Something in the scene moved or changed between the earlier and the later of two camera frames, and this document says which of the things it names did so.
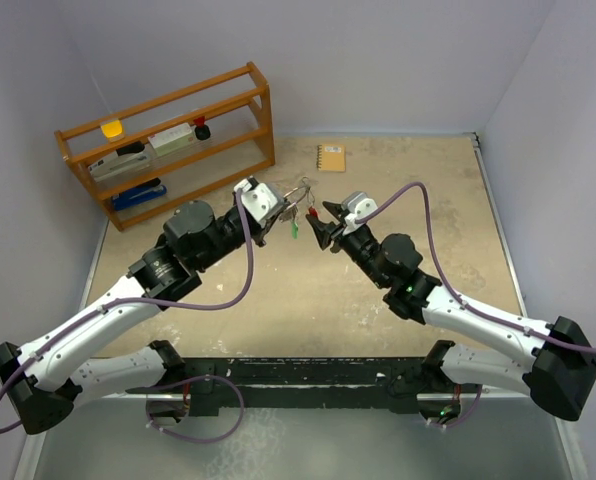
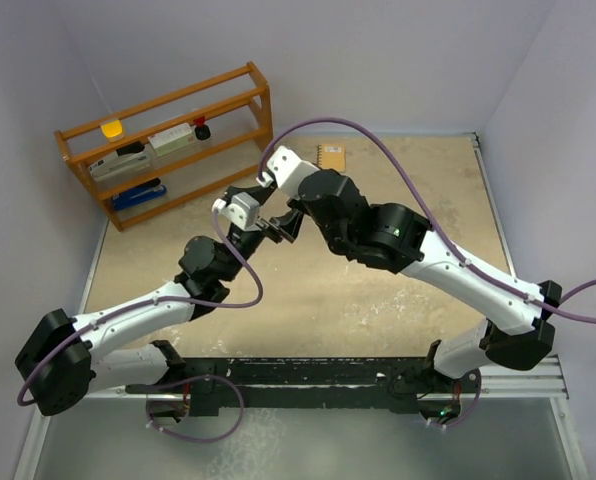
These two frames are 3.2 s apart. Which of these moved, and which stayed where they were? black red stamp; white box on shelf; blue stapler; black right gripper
Moved: black right gripper
Stayed: white box on shelf; black red stamp; blue stapler
